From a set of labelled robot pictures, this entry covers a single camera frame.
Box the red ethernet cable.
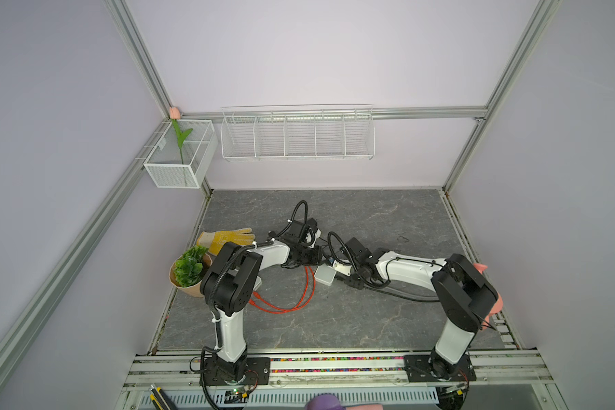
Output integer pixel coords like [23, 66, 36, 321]
[248, 265, 318, 314]
[248, 265, 311, 313]

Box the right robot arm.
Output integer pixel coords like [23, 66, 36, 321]
[329, 238, 503, 381]

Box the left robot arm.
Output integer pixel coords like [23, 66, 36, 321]
[196, 200, 323, 384]

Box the yellow work glove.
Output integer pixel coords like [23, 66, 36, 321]
[196, 227, 256, 256]

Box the pink watering can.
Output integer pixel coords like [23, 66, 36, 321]
[472, 263, 504, 316]

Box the potted green plant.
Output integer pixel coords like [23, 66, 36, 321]
[169, 245, 212, 297]

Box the purple object at bottom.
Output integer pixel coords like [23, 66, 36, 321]
[304, 394, 346, 410]

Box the white mesh corner basket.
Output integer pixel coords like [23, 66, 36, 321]
[143, 120, 218, 189]

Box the artificial pink tulip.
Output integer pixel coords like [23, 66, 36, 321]
[168, 107, 193, 164]

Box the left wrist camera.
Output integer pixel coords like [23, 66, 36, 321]
[306, 225, 321, 248]

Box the black cable on table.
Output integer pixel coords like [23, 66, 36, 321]
[337, 276, 442, 303]

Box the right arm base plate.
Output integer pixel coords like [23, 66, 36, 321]
[404, 352, 477, 383]

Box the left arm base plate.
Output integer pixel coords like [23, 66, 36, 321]
[200, 356, 271, 386]

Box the white wire wall basket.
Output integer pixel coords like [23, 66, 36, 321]
[221, 104, 376, 161]

